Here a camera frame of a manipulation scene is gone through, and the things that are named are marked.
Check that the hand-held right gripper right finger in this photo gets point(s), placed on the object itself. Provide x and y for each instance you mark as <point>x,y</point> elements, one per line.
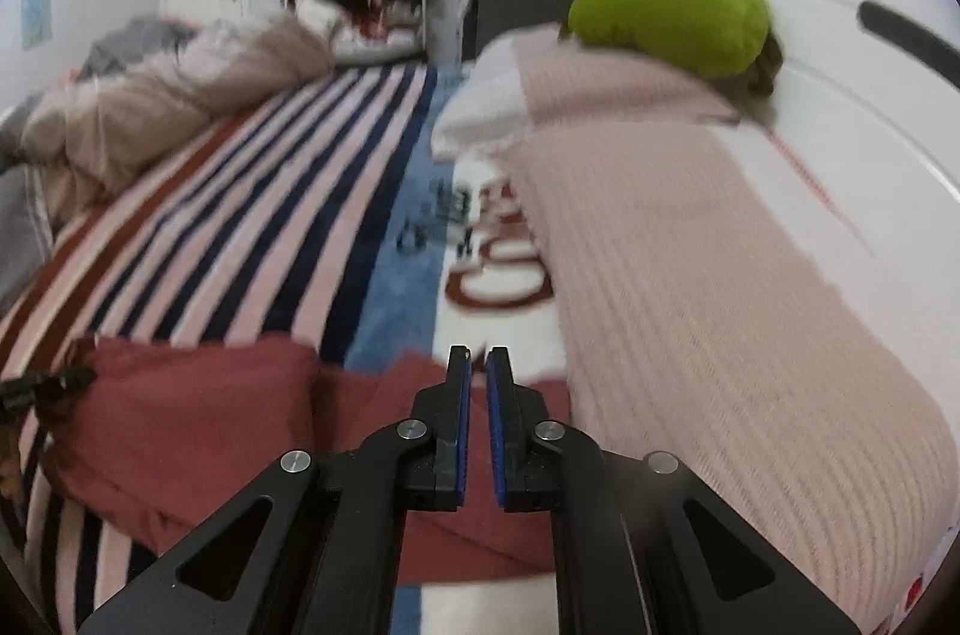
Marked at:
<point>495,425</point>

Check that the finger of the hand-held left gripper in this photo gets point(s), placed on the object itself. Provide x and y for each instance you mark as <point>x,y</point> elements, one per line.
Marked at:
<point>52,384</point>

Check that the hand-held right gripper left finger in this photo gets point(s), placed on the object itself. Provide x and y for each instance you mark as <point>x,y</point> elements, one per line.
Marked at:
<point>463,425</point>

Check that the red pants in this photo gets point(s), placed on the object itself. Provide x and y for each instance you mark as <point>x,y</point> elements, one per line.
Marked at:
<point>187,440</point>

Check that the pink ribbed pillow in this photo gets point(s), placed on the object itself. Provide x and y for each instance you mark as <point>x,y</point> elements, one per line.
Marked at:
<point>712,342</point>

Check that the striped printed blanket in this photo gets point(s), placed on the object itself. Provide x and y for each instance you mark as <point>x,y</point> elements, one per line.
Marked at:
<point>262,215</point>

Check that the grey pink comforter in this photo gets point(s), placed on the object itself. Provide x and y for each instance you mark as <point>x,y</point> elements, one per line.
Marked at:
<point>150,95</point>

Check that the white pink pillow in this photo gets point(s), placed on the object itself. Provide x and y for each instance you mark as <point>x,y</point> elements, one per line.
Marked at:
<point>525,87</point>

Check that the dark desk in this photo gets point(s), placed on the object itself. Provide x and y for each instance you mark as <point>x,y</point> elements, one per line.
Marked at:
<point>517,16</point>

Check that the white drawer cabinet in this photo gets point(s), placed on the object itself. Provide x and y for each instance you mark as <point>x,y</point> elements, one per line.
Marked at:
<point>456,12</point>

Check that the green plush toy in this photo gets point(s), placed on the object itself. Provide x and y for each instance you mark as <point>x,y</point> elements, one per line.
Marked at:
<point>675,23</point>

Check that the blue wall poster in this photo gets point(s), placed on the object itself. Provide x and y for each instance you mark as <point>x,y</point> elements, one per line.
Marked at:
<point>36,16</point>

